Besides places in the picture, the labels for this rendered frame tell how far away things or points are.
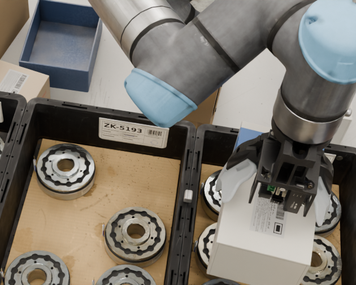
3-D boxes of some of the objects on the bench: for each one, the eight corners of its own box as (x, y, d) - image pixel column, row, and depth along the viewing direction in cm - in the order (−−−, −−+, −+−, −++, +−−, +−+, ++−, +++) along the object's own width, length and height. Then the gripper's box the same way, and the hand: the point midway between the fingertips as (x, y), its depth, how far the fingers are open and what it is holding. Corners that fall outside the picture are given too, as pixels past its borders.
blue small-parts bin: (39, 20, 168) (38, -2, 162) (102, 29, 168) (103, 7, 163) (20, 83, 156) (18, 61, 150) (88, 93, 156) (88, 71, 151)
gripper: (211, 134, 76) (189, 226, 92) (389, 177, 75) (335, 262, 91) (225, 77, 81) (202, 173, 97) (391, 116, 80) (340, 206, 96)
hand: (269, 198), depth 96 cm, fingers closed on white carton, 13 cm apart
